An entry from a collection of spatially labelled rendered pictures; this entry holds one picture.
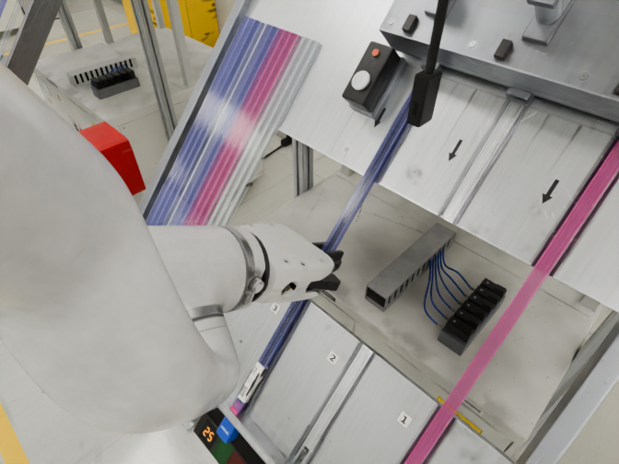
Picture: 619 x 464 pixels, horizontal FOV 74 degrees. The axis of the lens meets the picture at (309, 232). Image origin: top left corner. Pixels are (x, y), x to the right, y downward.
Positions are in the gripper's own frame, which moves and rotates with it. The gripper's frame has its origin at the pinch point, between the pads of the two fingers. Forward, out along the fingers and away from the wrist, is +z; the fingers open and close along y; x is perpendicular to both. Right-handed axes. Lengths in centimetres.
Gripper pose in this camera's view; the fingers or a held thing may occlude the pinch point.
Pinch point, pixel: (323, 257)
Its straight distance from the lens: 54.6
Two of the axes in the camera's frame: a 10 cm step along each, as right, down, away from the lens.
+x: -3.9, 8.7, 2.9
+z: 5.8, -0.1, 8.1
